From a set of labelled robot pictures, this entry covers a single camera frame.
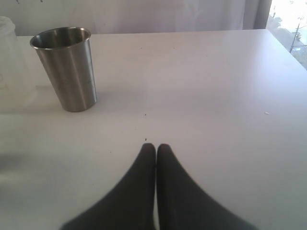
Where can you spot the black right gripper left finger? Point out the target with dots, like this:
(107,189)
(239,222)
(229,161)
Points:
(129,205)

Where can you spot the stainless steel cup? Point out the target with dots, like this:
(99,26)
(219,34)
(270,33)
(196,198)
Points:
(65,54)

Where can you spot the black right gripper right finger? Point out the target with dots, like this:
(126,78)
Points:
(183,205)

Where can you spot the frosted translucent plastic cup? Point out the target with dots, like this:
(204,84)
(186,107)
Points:
(17,88)

